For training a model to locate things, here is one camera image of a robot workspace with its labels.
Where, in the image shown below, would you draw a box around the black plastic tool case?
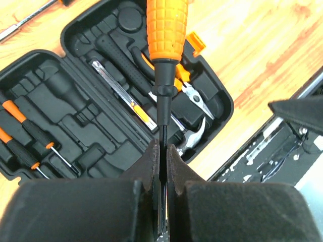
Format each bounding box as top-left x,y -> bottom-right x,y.
0,0 -> 235,187

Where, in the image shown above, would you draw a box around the silver orange utility knife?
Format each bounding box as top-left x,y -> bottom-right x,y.
91,60 -> 157,131

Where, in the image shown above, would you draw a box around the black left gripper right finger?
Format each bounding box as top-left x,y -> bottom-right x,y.
167,145 -> 322,241

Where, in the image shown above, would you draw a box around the orange black pliers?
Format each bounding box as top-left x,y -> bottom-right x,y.
131,46 -> 214,120

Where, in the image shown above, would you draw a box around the black orange screwdriver handle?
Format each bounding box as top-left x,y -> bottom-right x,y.
1,0 -> 73,44

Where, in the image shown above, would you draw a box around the small orange black screwdriver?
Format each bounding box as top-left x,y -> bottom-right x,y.
2,100 -> 77,173

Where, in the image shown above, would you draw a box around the orange grid handle tool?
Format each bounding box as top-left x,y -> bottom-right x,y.
146,1 -> 189,236

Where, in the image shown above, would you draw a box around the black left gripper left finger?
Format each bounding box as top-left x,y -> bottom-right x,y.
1,140 -> 160,241

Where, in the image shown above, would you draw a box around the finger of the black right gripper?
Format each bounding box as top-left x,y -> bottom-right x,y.
268,97 -> 322,136

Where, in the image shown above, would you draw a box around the claw hammer black grip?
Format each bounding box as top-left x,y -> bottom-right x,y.
95,34 -> 206,156

